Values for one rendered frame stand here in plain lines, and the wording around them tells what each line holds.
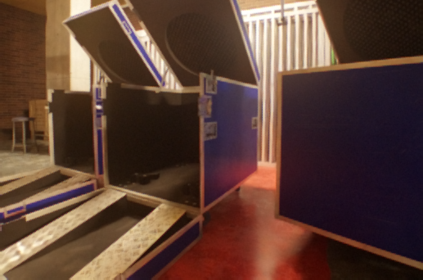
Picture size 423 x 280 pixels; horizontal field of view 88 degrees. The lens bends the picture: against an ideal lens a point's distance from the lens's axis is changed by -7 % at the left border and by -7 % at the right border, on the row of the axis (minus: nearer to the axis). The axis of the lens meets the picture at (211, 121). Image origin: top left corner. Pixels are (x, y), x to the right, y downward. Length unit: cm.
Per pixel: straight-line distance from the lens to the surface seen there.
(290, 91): 125
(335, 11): 192
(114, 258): 128
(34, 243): 162
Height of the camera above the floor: 77
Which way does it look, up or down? 3 degrees down
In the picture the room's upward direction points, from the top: straight up
